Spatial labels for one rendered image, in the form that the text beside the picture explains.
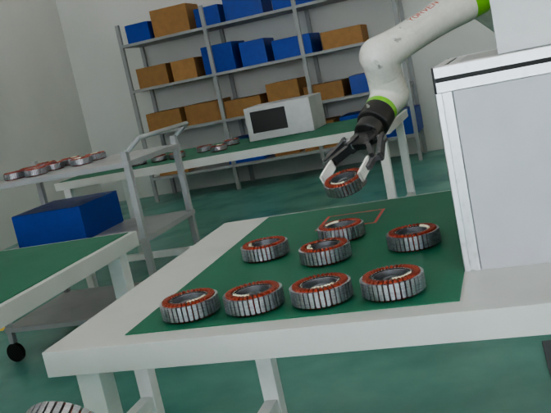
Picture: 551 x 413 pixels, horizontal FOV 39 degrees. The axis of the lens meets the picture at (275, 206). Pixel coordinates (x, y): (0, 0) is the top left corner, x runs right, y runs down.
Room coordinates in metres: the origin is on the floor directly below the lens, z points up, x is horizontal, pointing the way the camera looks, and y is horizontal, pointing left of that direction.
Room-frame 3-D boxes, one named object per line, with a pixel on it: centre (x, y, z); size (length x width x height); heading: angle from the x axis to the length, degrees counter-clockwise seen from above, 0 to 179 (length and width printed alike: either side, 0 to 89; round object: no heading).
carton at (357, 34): (8.27, -1.07, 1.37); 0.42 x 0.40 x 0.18; 72
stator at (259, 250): (1.78, 0.04, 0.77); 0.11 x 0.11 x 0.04
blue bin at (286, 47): (8.42, -0.57, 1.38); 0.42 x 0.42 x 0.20; 70
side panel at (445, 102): (1.48, -0.37, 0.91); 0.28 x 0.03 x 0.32; 162
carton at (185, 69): (8.83, 0.61, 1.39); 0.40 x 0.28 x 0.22; 162
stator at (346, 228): (1.81, -0.14, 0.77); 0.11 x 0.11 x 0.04
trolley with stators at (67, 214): (3.96, 0.92, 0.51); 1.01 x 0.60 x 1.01; 72
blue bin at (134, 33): (8.95, 1.02, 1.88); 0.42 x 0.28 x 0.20; 160
